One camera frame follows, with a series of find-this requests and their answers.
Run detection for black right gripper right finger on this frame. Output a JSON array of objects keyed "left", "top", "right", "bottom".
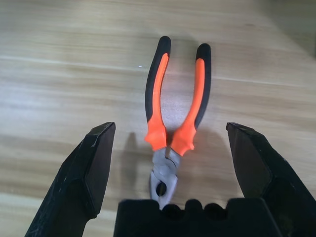
[{"left": 226, "top": 122, "right": 316, "bottom": 237}]

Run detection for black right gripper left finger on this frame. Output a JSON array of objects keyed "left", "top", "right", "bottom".
[{"left": 24, "top": 121, "right": 116, "bottom": 237}]

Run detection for orange black pliers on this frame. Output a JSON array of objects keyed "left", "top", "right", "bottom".
[{"left": 144, "top": 36, "right": 212, "bottom": 210}]

